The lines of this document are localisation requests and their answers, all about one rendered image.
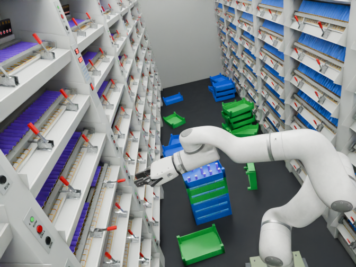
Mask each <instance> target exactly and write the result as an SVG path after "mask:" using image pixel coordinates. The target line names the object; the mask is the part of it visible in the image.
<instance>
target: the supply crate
mask: <svg viewBox="0 0 356 267"><path fill-rule="evenodd" d="M215 163H218V167H219V168H220V170H221V172H220V173H218V171H217V170H216V164H215ZM207 165H210V169H211V170H212V175H210V173H209V171H208V166H207ZM207 165H205V166H202V168H203V172H204V173H206V177H204V176H203V175H202V174H201V170H200V167H199V168H196V169H194V171H193V172H192V171H189V172H187V173H184V174H182V176H183V179H184V183H185V186H186V189H189V188H192V187H195V186H198V185H202V184H205V183H208V182H211V181H215V180H218V179H222V178H224V177H226V174H225V169H224V167H222V165H221V164H220V162H219V160H217V161H215V162H212V163H210V164H207ZM195 175H197V176H198V179H197V180H195ZM188 177H190V179H191V182H189V181H188Z"/></svg>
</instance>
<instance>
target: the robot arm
mask: <svg viewBox="0 0 356 267"><path fill-rule="evenodd" d="M179 141H180V144H181V145H182V147H183V150H181V151H179V152H177V153H174V155H172V156H169V157H165V158H162V159H159V160H157V161H155V162H153V163H151V164H150V166H149V167H148V168H146V169H144V171H141V172H139V173H136V174H135V177H136V178H137V180H135V181H134V184H135V185H136V186H137V187H140V186H143V185H145V184H147V185H150V186H151V187H153V186H159V185H162V184H164V183H166V182H168V181H170V180H172V179H174V178H175V177H177V176H178V175H179V174H184V173H187V172H189V171H192V170H194V169H196V168H199V167H202V166H205V165H207V164H210V163H212V162H215V161H217V160H219V159H220V155H219V151H218V149H217V148H219V149H220V150H222V151H223V152H224V153H225V154H226V155H227V156H228V157H229V158H230V159H231V160H232V161H233V162H235V163H240V164H243V163H257V162H270V161H282V160H289V159H298V160H300V161H301V162H302V164H303V166H304V168H305V170H306V172H307V176H306V179H305V181H304V183H303V185H302V187H301V188H300V190H299V192H298V193H297V194H296V195H295V196H294V197H293V198H292V199H291V200H290V201H289V202H288V203H287V204H285V205H284V206H282V207H277V208H271V209H269V210H268V211H267V212H266V213H265V214H264V215H263V218H262V223H261V232H260V241H259V255H260V258H261V260H262V261H263V262H264V263H265V264H266V266H267V267H295V264H294V258H293V253H292V250H291V230H292V227H297V228H302V227H306V226H307V225H309V224H311V223H312V222H313V221H315V220H316V219H317V218H318V217H319V216H321V214H322V213H323V212H324V211H325V209H326V207H329V208H330V209H332V210H334V211H337V212H349V211H352V210H353V209H355V208H356V177H355V173H354V169H353V166H352V163H351V161H350V159H349V158H348V157H347V156H346V155H345V154H343V153H341V152H337V151H336V149H335V148H334V146H333V145H332V143H331V142H330V141H329V140H328V139H327V138H326V137H325V136H323V135H322V134H321V133H319V132H317V131H315V130H311V129H296V130H288V131H281V132H274V133H266V134H262V135H256V136H249V137H242V138H241V137H236V136H234V135H232V134H231V133H229V132H228V131H226V130H224V129H221V128H218V127H214V126H202V127H194V128H189V129H186V130H184V131H183V132H181V133H180V136H179ZM149 179H151V180H149Z"/></svg>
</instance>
